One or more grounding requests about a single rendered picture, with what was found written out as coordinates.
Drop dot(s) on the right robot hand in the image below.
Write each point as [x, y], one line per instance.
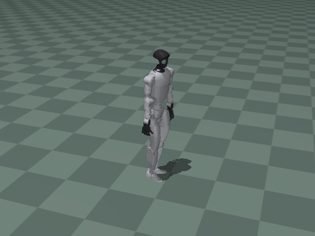
[146, 129]

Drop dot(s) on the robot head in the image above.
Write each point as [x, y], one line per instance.
[161, 55]

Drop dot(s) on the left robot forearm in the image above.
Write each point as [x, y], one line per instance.
[169, 99]

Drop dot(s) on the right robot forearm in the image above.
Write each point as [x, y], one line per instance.
[147, 108]

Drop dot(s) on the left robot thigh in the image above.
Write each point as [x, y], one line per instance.
[164, 125]

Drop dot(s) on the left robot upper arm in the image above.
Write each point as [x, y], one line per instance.
[172, 73]

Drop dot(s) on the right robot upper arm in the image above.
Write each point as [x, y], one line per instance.
[148, 83]

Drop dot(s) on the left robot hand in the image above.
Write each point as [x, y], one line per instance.
[171, 111]

